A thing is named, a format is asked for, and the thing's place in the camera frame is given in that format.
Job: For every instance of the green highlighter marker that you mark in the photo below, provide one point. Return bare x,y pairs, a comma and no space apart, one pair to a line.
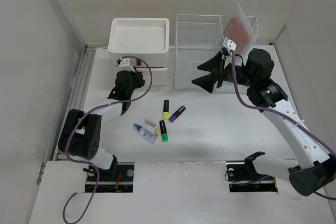
163,130

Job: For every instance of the white drawer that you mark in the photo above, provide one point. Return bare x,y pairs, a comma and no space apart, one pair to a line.
158,74
153,60

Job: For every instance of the small beige eraser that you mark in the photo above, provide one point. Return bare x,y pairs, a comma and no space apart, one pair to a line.
157,131

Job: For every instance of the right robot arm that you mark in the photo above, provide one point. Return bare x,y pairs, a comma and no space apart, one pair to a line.
256,90

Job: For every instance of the clear mesh document pouch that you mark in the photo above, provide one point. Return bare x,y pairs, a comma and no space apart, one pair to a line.
242,30

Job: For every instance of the white top drawer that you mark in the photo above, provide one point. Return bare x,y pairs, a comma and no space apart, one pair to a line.
153,60

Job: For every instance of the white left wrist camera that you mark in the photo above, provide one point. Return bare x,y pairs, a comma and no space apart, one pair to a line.
124,64

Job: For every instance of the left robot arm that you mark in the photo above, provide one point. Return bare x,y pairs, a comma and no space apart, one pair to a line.
80,136

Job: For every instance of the yellow highlighter marker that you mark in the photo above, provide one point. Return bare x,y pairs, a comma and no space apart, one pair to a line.
166,114

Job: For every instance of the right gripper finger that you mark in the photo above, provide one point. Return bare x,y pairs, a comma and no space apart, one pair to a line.
206,82
214,65

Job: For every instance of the white drawer organizer body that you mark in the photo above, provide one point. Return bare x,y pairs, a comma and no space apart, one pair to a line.
140,36

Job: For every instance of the grey eraser stick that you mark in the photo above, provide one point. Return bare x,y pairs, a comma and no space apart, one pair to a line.
149,122

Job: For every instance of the clear spray bottle blue cap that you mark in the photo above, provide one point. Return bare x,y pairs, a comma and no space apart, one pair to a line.
149,136

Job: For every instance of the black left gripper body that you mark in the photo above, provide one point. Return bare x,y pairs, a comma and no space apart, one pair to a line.
135,83

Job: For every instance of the aluminium rail frame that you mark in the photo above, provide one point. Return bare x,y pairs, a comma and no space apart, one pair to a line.
76,91

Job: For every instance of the purple highlighter marker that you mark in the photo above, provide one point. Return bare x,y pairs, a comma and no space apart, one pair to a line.
177,113

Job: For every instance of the white wire mesh file rack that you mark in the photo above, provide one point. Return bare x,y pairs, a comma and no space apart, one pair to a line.
197,40

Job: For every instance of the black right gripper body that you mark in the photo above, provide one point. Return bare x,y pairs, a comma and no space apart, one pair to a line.
225,73

